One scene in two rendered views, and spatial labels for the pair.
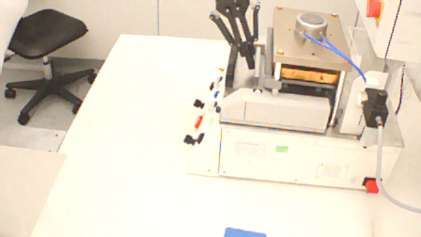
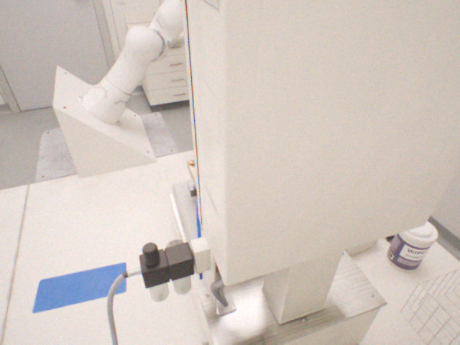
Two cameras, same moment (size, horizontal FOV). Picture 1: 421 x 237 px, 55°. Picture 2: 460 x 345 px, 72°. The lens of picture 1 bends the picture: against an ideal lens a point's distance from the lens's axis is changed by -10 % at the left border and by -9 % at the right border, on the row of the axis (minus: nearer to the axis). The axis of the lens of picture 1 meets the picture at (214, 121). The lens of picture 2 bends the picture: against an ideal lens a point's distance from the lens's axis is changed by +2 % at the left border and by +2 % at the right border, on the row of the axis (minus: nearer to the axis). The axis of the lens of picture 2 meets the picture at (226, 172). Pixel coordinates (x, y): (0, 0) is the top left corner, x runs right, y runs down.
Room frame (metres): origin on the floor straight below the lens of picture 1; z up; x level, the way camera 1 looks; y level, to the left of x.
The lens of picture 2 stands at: (0.68, -0.67, 1.52)
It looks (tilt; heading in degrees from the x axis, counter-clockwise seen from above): 38 degrees down; 66
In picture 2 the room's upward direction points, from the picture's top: straight up
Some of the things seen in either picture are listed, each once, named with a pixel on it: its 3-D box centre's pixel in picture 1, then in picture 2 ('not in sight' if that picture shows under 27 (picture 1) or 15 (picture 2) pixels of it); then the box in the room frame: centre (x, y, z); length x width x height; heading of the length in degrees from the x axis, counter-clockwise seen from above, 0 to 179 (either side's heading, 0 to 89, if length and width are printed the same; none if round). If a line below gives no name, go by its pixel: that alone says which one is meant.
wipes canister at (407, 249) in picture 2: not in sight; (410, 244); (1.38, -0.36, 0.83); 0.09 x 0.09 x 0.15
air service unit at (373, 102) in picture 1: (368, 113); (169, 267); (0.73, -0.33, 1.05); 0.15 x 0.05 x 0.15; 175
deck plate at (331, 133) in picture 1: (312, 94); (259, 239); (0.96, -0.26, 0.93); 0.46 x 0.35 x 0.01; 85
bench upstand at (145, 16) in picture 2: not in sight; (187, 13); (1.81, 2.81, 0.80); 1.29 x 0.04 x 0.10; 177
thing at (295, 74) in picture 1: (307, 49); not in sight; (0.95, -0.22, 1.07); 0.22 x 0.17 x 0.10; 175
